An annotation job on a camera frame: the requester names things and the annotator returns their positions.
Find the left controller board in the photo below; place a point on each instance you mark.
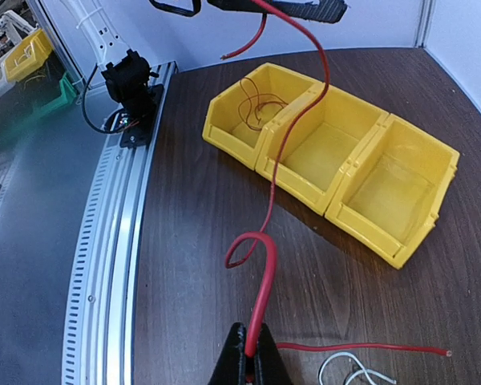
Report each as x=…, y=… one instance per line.
x=117, y=122

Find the aluminium corner post right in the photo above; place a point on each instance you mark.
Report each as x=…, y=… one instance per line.
x=424, y=20

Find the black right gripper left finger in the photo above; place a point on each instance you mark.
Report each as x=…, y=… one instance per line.
x=230, y=368

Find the yellow middle bin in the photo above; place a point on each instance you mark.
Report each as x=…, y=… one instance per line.
x=323, y=145

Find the aluminium front rail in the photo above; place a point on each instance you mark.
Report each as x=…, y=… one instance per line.
x=99, y=327

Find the yellow far bin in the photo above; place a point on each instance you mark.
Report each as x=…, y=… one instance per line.
x=390, y=196

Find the yellow bin near front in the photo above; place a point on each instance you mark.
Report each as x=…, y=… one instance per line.
x=239, y=118

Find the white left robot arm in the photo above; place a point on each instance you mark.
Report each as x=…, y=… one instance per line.
x=126, y=73

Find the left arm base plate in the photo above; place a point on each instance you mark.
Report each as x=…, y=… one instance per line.
x=144, y=105

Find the green bin outside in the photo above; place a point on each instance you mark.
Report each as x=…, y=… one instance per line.
x=66, y=96

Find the yellow bin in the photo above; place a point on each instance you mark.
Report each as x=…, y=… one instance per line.
x=239, y=118
x=323, y=145
x=390, y=196

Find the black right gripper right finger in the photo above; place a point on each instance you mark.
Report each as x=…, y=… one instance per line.
x=267, y=366

